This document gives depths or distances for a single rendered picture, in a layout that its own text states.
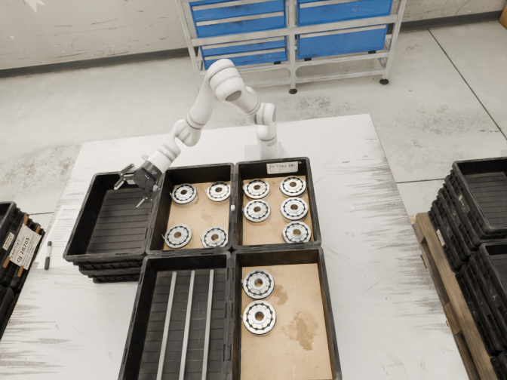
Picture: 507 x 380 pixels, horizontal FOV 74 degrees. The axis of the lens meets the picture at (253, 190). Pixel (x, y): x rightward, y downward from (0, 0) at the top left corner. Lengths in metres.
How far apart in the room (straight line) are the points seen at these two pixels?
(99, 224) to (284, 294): 0.80
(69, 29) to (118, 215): 3.04
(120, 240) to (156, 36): 2.92
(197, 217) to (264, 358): 0.58
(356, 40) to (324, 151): 1.58
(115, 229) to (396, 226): 1.13
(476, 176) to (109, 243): 1.78
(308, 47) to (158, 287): 2.36
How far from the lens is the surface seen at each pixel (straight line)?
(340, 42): 3.10
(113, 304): 1.46
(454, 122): 3.14
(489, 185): 2.05
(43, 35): 4.44
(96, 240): 1.47
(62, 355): 1.49
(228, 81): 1.00
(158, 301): 1.24
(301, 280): 1.18
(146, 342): 1.21
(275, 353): 1.11
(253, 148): 1.70
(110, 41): 4.20
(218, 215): 1.34
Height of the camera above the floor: 1.92
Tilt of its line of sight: 51 degrees down
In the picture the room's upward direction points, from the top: 10 degrees counter-clockwise
